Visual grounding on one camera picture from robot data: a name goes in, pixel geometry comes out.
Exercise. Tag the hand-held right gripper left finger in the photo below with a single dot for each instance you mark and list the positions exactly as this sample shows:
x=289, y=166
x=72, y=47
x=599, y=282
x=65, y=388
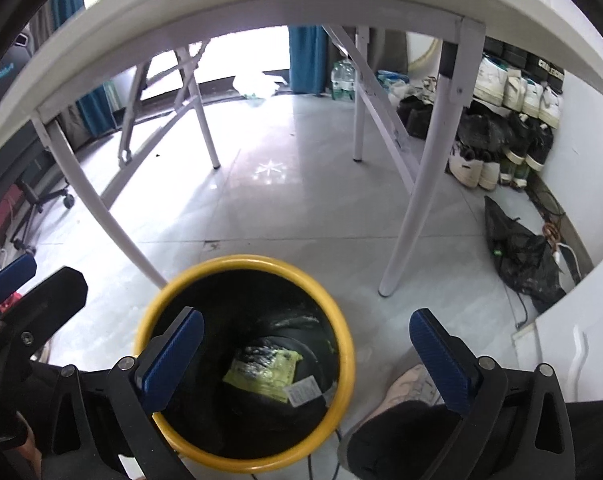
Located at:
x=174, y=355

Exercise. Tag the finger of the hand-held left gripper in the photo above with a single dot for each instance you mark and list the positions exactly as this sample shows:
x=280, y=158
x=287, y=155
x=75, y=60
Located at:
x=11, y=272
x=51, y=295

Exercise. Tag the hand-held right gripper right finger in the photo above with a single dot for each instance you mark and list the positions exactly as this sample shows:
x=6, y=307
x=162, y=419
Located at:
x=441, y=360

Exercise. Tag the yellow trash bin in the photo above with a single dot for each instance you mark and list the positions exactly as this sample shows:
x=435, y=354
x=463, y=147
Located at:
x=251, y=261

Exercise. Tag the person's left hand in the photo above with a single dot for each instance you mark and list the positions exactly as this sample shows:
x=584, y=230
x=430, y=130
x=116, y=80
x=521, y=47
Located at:
x=29, y=442

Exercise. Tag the person's right grey sneaker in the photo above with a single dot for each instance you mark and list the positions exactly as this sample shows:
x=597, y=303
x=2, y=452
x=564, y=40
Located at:
x=406, y=385

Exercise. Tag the black office chair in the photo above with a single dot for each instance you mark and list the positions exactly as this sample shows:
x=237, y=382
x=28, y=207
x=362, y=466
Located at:
x=29, y=192

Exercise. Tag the person's black trousers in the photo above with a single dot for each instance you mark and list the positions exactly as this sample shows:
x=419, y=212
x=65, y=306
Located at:
x=396, y=440

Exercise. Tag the yellow-green snack wrapper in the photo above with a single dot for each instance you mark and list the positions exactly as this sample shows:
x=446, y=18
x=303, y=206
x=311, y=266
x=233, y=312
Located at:
x=269, y=370

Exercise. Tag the black bin liner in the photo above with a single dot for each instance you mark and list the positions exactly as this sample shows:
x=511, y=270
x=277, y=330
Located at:
x=281, y=327

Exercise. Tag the black garbage bag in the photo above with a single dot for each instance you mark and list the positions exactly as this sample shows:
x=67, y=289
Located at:
x=521, y=255

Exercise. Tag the blue curtain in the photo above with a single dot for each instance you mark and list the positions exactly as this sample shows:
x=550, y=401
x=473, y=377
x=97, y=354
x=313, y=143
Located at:
x=306, y=60
x=96, y=110

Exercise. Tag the pile of assorted shoes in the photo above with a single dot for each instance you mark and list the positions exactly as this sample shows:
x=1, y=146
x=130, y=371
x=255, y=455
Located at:
x=486, y=135

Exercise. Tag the black shoe rack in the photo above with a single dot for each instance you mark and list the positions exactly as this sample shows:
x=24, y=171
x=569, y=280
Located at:
x=481, y=105

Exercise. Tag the white plastic bag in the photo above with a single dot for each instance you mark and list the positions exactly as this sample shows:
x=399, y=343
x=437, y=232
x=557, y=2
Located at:
x=254, y=85

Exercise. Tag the pack of water bottles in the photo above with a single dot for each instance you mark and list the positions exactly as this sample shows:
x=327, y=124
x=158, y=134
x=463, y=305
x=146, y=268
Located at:
x=342, y=82

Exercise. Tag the row of black boxes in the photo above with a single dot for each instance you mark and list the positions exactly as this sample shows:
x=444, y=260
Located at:
x=516, y=57

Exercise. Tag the grey curtain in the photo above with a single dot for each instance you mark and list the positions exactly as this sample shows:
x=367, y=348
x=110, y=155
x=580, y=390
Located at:
x=386, y=50

